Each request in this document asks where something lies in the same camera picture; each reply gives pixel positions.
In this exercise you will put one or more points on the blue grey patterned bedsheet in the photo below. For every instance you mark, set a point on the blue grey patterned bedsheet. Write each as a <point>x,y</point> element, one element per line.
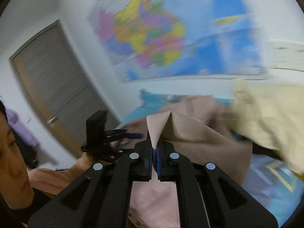
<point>267,179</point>

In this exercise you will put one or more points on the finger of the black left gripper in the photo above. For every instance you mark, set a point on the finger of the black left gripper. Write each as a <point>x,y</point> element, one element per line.
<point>123,135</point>

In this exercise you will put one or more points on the person's head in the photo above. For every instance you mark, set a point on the person's head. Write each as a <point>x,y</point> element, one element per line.
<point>15,186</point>

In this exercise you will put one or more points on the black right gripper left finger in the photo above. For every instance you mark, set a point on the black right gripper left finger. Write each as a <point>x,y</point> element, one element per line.
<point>101,196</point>

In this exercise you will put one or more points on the pale yellow garment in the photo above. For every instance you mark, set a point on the pale yellow garment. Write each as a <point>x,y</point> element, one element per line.
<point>272,117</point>

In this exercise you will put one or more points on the colourful wall map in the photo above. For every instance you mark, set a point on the colourful wall map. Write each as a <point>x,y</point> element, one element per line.
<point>152,39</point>

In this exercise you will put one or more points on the pink zippered jacket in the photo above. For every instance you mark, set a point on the pink zippered jacket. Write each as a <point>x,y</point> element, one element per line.
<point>196,128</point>

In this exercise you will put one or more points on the black hanging garment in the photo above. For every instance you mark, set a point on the black hanging garment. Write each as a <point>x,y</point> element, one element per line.
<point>28,153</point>

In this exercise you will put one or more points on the grey wooden door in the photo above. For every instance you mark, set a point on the grey wooden door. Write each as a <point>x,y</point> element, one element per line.
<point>57,88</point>

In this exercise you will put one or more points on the lilac hanging garment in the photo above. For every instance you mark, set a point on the lilac hanging garment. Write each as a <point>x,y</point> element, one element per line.
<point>20,129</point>

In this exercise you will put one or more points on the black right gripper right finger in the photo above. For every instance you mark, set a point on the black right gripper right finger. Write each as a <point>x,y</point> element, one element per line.
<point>207,196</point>

